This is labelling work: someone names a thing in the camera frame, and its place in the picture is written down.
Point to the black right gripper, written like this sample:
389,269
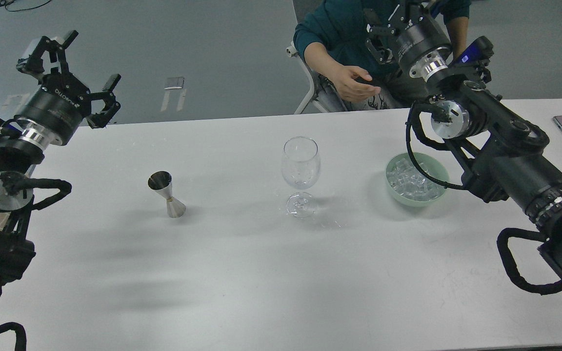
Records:
411,38

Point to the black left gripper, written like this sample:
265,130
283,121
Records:
56,104

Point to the steel double jigger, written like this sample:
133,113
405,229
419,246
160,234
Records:
161,183

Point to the green bowl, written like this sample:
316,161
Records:
393,187

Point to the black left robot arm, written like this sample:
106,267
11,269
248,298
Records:
21,149

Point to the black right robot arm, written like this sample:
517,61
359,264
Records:
500,153

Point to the clear ice cubes pile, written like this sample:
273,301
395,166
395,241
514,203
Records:
415,183

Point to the clear wine glass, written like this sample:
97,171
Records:
301,168

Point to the person's bare hand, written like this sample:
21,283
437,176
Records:
353,83

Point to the person in teal sweater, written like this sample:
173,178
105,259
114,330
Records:
334,35

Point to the white office chair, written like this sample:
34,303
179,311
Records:
319,95

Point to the silver floor socket plate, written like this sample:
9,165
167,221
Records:
174,83

